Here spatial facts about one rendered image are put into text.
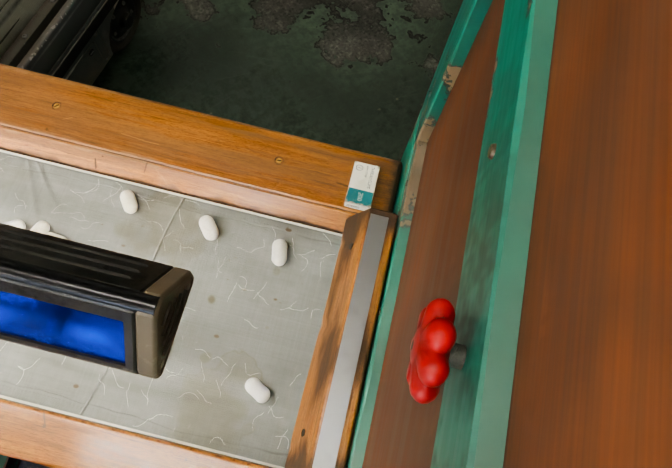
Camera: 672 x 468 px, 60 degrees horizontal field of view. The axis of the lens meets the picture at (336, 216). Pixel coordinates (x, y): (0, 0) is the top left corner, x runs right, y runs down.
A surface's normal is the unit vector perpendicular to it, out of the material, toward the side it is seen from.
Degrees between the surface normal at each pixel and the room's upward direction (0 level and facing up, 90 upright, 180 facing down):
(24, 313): 58
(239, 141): 0
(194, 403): 0
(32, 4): 86
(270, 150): 0
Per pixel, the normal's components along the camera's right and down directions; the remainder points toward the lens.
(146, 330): -0.15, 0.58
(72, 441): 0.07, -0.36
